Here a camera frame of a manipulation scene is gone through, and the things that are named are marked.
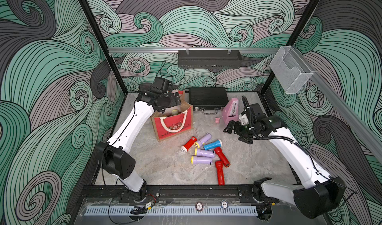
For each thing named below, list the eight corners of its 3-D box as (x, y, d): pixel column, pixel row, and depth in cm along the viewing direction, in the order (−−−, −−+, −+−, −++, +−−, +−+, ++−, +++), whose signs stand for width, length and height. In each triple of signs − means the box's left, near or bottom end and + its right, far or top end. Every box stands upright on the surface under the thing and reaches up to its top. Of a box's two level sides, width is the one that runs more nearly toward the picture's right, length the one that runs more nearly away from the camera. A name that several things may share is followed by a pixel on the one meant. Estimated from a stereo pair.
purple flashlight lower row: (190, 165, 84) (190, 163, 82) (190, 157, 87) (190, 156, 84) (211, 165, 84) (212, 163, 82) (211, 157, 87) (211, 156, 84)
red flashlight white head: (180, 150, 91) (180, 147, 87) (192, 138, 96) (193, 134, 93) (184, 154, 89) (184, 151, 86) (197, 141, 94) (197, 138, 91)
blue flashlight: (204, 151, 90) (205, 148, 87) (203, 146, 92) (203, 143, 89) (221, 147, 92) (223, 144, 88) (219, 142, 94) (221, 139, 91)
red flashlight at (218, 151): (226, 168, 83) (226, 167, 81) (213, 150, 90) (214, 148, 88) (231, 165, 84) (232, 164, 82) (218, 147, 91) (219, 145, 89)
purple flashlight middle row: (193, 154, 88) (193, 152, 86) (194, 149, 90) (194, 147, 88) (214, 158, 86) (215, 156, 84) (214, 152, 89) (215, 150, 87)
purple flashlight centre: (198, 149, 91) (198, 147, 88) (194, 145, 93) (194, 142, 90) (211, 138, 96) (212, 135, 93) (207, 134, 98) (208, 131, 95)
